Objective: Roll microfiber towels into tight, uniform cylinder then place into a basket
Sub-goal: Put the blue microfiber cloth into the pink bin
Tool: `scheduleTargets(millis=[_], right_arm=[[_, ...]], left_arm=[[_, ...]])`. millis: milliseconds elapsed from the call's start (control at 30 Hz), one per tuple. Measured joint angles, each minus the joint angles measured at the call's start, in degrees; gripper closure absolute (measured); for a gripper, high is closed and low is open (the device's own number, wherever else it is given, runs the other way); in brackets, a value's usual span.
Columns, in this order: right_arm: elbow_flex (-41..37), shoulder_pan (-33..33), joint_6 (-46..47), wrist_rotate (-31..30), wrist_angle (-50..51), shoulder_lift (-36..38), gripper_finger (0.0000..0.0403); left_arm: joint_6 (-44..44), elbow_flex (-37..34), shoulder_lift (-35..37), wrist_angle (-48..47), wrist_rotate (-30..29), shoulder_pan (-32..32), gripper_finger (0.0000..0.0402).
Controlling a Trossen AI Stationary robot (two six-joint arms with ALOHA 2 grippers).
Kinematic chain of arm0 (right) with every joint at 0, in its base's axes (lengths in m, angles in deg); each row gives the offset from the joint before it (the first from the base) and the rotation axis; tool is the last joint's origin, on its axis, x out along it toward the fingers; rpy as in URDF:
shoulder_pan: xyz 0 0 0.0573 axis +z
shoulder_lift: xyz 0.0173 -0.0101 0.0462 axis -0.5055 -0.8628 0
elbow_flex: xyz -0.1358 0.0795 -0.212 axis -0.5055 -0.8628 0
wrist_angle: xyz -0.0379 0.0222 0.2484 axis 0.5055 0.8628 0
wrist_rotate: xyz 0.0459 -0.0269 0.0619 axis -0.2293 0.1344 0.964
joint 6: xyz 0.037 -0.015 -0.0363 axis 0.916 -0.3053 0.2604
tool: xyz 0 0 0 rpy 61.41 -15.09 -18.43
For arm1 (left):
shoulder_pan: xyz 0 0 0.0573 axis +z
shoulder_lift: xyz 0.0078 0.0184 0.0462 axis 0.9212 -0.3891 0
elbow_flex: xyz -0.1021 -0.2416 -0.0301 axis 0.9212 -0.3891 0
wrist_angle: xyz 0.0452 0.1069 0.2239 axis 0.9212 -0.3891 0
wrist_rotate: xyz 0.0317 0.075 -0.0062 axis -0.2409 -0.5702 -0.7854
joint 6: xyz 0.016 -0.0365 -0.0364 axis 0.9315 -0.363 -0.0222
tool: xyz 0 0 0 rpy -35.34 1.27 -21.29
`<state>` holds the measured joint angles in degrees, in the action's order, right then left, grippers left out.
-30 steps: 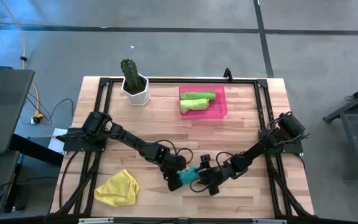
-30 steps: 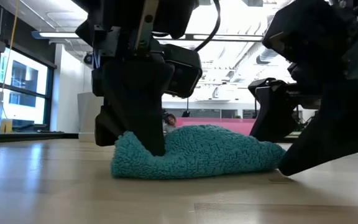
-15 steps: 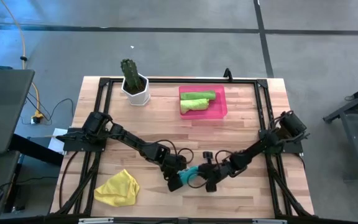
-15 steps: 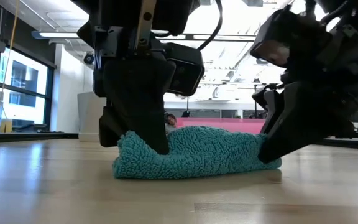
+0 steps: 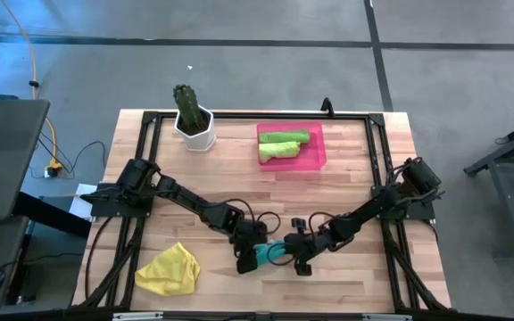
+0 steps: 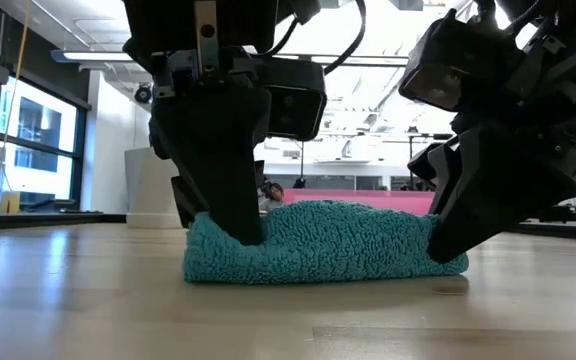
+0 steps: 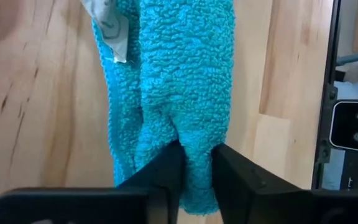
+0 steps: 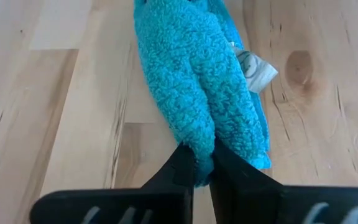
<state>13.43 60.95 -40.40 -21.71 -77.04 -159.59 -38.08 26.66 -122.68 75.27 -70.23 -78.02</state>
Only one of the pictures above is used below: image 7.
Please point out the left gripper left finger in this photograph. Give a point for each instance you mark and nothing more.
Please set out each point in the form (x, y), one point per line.
(104, 205)

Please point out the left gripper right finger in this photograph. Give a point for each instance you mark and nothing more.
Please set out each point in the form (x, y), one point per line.
(275, 205)

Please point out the teal microfiber towel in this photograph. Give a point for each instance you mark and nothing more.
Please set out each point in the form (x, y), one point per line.
(182, 77)

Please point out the person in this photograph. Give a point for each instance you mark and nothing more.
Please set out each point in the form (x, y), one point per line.
(353, 90)

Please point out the silver-framed dual-lens camera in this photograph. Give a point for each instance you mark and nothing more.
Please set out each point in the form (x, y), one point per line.
(354, 126)

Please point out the black aluminium table frame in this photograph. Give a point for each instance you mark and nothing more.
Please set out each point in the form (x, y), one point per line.
(326, 93)

